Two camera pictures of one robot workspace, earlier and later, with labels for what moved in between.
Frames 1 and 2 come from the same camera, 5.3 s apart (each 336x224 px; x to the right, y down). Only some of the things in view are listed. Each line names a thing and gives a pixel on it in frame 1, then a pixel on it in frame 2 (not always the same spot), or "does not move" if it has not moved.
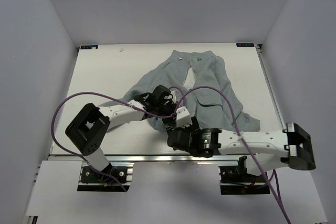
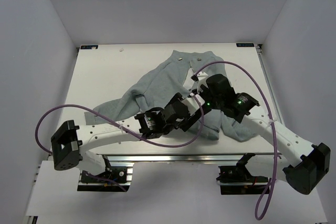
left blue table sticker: (89, 46) does not move
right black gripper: (195, 126) → (205, 91)
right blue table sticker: (244, 44) does not move
